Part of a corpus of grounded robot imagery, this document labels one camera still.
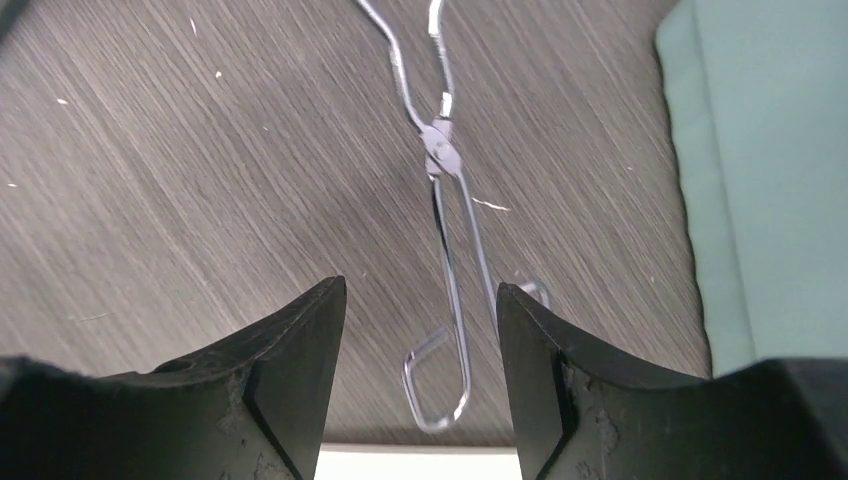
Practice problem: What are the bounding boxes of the mint green plastic bin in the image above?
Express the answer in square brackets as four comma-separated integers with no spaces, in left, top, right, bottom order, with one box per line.
[655,1,847,376]

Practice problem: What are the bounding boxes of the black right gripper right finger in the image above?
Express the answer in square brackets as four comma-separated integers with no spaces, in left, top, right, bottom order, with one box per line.
[497,283,847,479]

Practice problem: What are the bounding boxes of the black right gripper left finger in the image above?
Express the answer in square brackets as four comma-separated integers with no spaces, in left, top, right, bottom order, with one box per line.
[1,276,347,479]

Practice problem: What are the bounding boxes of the metal crucible tongs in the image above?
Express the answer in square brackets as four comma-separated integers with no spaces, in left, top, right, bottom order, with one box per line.
[354,0,551,435]

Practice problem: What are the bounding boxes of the white plastic bin lid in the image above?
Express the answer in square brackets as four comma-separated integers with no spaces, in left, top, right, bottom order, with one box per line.
[315,443,522,480]

